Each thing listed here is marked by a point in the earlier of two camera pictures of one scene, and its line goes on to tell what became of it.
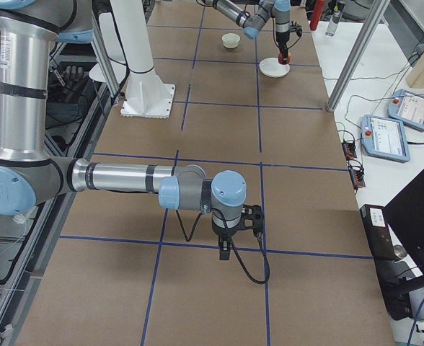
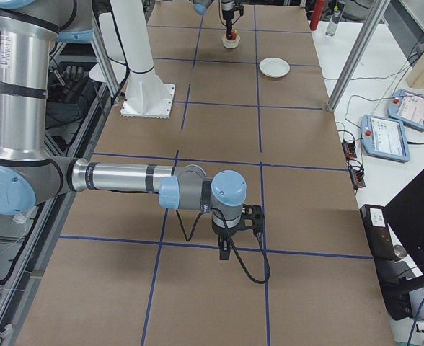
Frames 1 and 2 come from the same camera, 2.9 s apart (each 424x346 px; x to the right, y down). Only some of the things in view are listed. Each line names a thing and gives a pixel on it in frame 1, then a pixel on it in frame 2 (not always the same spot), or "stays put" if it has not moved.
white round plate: x=271 y=67 stays put
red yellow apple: x=280 y=58 -> x=233 y=34
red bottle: x=316 y=14 stays put
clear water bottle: x=334 y=22 stays put
